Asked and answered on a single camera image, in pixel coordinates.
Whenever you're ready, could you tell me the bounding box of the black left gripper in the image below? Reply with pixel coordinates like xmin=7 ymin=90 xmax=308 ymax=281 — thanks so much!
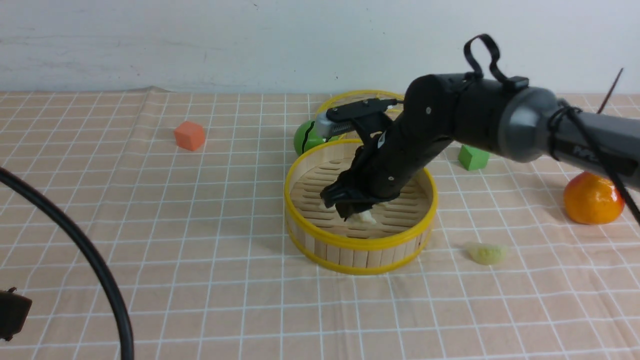
xmin=0 ymin=287 xmax=33 ymax=342

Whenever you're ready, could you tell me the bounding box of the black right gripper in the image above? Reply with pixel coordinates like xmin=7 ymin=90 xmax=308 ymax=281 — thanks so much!
xmin=320 ymin=120 xmax=451 ymax=221

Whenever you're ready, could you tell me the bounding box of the white dumpling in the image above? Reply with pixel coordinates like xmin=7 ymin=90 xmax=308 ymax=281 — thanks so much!
xmin=346 ymin=210 xmax=377 ymax=226

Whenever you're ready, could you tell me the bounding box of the pale green dumpling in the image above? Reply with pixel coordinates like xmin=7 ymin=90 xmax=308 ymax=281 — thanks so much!
xmin=464 ymin=243 xmax=508 ymax=266

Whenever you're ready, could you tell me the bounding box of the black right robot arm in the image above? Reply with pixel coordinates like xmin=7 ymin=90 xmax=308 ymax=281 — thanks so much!
xmin=315 ymin=73 xmax=640 ymax=219

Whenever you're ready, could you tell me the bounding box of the bamboo steamer tray yellow rim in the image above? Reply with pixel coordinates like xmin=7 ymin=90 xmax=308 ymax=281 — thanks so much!
xmin=283 ymin=139 xmax=439 ymax=276

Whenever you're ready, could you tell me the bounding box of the bamboo steamer lid yellow rim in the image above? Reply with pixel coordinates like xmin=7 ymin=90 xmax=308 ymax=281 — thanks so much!
xmin=315 ymin=89 xmax=405 ymax=120

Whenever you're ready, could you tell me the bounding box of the green striped watermelon ball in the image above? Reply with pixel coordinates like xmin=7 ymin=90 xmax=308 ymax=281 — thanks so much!
xmin=294 ymin=120 xmax=340 ymax=157

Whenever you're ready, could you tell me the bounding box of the green cube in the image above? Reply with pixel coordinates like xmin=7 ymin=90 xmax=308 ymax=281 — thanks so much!
xmin=457 ymin=145 xmax=490 ymax=171

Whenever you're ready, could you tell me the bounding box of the checkered beige tablecloth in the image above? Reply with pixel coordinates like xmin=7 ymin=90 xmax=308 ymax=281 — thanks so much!
xmin=0 ymin=88 xmax=639 ymax=360

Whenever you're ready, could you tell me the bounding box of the orange cube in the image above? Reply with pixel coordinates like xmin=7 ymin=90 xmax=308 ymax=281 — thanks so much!
xmin=173 ymin=121 xmax=207 ymax=152

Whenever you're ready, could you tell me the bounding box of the orange red pear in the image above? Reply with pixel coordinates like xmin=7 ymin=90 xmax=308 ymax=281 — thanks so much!
xmin=563 ymin=171 xmax=626 ymax=225

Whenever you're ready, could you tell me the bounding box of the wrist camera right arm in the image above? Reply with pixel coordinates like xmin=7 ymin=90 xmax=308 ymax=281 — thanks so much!
xmin=314 ymin=98 xmax=403 ymax=144

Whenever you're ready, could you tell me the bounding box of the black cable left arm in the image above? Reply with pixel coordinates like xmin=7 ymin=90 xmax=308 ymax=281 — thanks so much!
xmin=0 ymin=167 xmax=135 ymax=360

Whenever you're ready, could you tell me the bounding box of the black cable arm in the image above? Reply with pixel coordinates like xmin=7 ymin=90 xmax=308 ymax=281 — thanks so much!
xmin=462 ymin=33 xmax=640 ymax=226
xmin=0 ymin=167 xmax=135 ymax=360

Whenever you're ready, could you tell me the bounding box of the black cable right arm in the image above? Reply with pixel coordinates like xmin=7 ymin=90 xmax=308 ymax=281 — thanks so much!
xmin=462 ymin=33 xmax=640 ymax=226

